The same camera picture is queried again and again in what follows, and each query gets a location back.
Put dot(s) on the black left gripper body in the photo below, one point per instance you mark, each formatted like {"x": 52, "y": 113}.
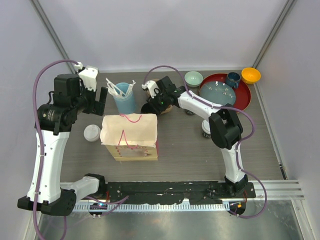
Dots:
{"x": 86, "y": 101}

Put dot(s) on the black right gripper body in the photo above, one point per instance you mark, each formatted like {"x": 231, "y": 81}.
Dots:
{"x": 159, "y": 102}

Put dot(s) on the pink kraft paper bag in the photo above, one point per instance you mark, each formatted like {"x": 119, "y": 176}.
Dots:
{"x": 131, "y": 137}

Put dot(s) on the black paper coffee cup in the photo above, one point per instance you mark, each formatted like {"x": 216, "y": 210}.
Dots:
{"x": 206, "y": 135}

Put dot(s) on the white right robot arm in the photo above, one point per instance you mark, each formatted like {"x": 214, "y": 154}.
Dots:
{"x": 225, "y": 128}

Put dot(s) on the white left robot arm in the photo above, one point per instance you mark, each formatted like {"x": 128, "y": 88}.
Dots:
{"x": 73, "y": 94}

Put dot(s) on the brown cardboard cup carrier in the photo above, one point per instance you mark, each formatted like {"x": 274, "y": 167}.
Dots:
{"x": 169, "y": 108}

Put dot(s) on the light blue straw cup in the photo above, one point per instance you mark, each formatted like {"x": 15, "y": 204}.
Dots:
{"x": 127, "y": 104}

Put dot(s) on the mint green ceramic bowl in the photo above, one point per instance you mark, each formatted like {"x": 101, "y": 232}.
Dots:
{"x": 193, "y": 79}

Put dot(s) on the dark blue ceramic plate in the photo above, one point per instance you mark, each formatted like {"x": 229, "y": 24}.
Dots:
{"x": 218, "y": 92}

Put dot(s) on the dark blue ceramic mug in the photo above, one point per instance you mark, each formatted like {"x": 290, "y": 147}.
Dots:
{"x": 233, "y": 80}

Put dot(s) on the red round tray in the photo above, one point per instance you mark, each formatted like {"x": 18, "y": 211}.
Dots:
{"x": 243, "y": 93}

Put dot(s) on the orange bowl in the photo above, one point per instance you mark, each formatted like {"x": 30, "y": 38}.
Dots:
{"x": 250, "y": 75}

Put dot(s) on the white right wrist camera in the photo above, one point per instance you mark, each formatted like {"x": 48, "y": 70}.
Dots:
{"x": 152, "y": 87}

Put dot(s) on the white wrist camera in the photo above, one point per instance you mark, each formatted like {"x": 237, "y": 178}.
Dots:
{"x": 88, "y": 74}
{"x": 152, "y": 87}

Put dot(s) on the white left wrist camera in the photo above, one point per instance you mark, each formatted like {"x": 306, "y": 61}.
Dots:
{"x": 88, "y": 74}

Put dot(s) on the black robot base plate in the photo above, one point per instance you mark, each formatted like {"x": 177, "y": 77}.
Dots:
{"x": 173, "y": 192}

